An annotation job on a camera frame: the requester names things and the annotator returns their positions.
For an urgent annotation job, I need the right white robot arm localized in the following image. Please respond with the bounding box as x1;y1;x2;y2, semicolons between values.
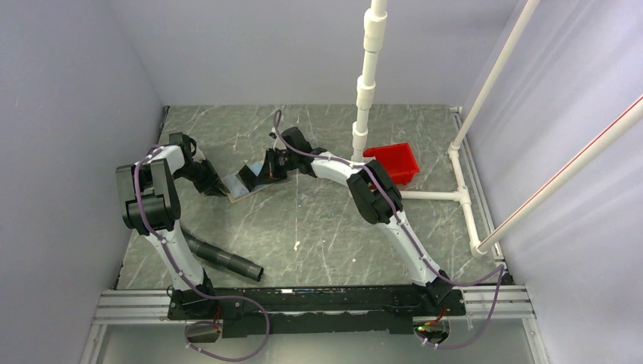
259;127;453;315

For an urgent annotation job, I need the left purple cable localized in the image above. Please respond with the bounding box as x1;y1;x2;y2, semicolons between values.
133;146;272;364

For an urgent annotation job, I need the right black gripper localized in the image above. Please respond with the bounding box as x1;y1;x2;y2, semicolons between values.
255;149;299;186

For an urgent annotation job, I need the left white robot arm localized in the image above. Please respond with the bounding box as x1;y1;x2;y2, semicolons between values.
115;133;229;319

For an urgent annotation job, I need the purple cable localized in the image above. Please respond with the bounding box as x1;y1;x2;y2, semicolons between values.
272;109;506;351
133;146;272;364

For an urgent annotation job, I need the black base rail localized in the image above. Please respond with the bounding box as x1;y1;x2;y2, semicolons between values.
168;284;466;338

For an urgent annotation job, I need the black corrugated hose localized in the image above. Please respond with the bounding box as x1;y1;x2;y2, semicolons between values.
183;231;265;283

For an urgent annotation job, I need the white diagonal pole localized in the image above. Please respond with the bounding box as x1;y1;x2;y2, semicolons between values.
448;0;541;153

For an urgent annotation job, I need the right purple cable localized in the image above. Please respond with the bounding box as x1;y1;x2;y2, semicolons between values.
272;109;506;351

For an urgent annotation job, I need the white pole with red stripe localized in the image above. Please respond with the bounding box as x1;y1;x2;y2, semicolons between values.
472;96;642;256

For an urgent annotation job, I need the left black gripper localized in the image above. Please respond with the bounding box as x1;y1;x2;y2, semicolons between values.
175;159;229;198

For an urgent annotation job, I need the white PVC pipe frame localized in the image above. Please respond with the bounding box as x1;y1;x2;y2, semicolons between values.
353;1;519;256

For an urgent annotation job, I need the black VIP credit card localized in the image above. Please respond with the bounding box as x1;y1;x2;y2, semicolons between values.
237;162;262;192

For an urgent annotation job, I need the red plastic bin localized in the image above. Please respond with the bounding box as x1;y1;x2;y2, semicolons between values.
362;143;420;185

